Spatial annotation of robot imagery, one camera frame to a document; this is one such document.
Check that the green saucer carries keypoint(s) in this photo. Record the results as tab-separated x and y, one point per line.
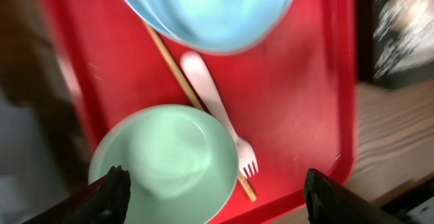
182	162

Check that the white plastic fork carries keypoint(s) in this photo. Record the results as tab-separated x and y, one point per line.
198	75

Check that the wooden chopstick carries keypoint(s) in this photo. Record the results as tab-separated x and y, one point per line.
186	87

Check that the black waste tray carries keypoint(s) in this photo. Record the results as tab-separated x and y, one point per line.
367	51

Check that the large light blue plate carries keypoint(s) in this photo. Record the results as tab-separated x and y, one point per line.
214	26

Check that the grey dishwasher rack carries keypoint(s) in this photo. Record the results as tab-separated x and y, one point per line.
30	180

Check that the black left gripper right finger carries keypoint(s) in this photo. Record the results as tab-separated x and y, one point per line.
330	203

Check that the red plastic tray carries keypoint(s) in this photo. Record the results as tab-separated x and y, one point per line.
292	96

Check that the rice and food scraps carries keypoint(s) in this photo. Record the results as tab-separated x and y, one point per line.
403	32

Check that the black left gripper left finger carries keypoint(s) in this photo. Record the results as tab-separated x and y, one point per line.
104	201

